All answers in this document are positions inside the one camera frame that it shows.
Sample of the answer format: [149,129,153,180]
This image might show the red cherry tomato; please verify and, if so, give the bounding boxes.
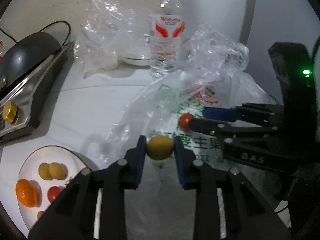
[47,186,62,203]
[178,113,195,131]

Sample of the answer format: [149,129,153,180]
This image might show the crumpled bag right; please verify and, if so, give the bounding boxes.
[185,24,249,82]

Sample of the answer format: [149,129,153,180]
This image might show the yellow green longan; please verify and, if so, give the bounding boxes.
[38,163,53,180]
[37,211,44,219]
[146,135,174,160]

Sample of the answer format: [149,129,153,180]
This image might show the crumpled clear plastic bag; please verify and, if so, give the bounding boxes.
[74,0,151,78]

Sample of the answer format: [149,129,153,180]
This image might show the black cooker power cable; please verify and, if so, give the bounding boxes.
[0,20,72,47]

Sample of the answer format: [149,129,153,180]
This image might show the steel induction cooker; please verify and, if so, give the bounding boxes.
[1,42,74,144]

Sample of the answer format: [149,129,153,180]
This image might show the white round plate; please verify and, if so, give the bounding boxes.
[18,146,87,230]

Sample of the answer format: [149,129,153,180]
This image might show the black wok with wooden handle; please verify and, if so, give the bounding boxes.
[1,32,61,93]

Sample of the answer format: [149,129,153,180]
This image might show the grey refrigerator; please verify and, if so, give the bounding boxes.
[246,0,319,102]

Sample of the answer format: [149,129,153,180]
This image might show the printed clear plastic bag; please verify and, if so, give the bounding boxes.
[106,69,272,239]

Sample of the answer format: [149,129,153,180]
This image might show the yellow green longan fruit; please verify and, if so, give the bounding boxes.
[48,162,67,180]

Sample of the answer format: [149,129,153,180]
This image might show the white dish under bag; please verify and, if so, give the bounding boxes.
[123,55,150,67]

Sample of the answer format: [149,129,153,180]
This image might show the clear water bottle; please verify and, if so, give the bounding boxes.
[149,0,184,79]

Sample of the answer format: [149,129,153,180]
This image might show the orange mandarin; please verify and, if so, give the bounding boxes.
[15,179,39,207]

